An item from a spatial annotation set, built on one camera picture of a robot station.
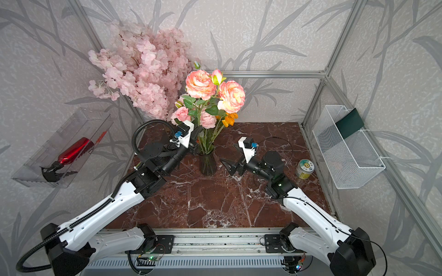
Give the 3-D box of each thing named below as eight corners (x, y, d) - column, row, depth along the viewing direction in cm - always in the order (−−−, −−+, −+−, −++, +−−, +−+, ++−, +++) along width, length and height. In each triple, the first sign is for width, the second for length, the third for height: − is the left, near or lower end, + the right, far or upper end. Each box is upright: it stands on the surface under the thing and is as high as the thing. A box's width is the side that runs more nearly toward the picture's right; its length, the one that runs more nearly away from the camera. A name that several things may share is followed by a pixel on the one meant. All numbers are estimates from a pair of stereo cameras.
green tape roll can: (294, 177, 96) (298, 170, 90) (296, 164, 101) (301, 157, 95) (307, 182, 94) (313, 175, 88) (309, 169, 100) (315, 161, 93)
